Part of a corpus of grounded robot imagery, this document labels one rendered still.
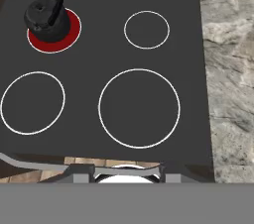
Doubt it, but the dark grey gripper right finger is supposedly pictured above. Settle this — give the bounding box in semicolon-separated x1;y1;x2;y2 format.
159;163;216;184

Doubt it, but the black kettle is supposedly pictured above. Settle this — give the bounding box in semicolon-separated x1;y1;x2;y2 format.
23;0;72;44

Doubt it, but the dark grey hob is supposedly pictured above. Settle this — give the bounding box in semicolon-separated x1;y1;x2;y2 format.
0;0;216;183

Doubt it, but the white round knob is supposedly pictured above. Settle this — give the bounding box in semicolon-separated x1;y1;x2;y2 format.
97;164;157;184

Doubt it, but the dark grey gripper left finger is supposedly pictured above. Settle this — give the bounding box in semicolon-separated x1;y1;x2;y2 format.
39;164;96;184

